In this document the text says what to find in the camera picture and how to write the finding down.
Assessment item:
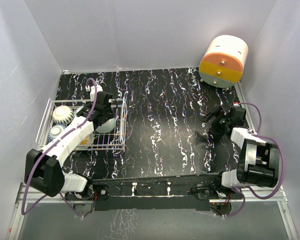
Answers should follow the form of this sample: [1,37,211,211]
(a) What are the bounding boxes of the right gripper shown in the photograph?
[200,106,231,137]

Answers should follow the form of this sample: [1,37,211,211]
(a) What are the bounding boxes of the mint green bowl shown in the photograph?
[95,118,116,134]

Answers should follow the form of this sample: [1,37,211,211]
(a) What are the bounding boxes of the yellow floral bowl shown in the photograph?
[76,133,95,150]

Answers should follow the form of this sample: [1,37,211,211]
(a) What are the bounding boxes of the white orange-rimmed bowl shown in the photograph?
[52,105,75,125]

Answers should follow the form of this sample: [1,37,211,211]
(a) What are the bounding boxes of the red patterned bowl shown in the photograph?
[46,124,66,144]

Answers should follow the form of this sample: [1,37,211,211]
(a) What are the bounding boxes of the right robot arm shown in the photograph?
[202,106,280,199]

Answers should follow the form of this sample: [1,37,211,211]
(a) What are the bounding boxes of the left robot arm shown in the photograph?
[24,91,117,200]

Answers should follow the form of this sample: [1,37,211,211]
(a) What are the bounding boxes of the round pastel drawer cabinet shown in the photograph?
[198,35,249,89]

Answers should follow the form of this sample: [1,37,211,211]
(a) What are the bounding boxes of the white wire dish rack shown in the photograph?
[35,98,128,151]

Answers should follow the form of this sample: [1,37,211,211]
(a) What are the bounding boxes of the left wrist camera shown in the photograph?
[85,84,103,102]

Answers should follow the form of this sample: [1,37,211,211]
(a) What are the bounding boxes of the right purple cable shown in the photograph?
[222,102,286,218]

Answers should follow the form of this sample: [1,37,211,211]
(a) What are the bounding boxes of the aluminium frame rail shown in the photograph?
[6,152,66,240]

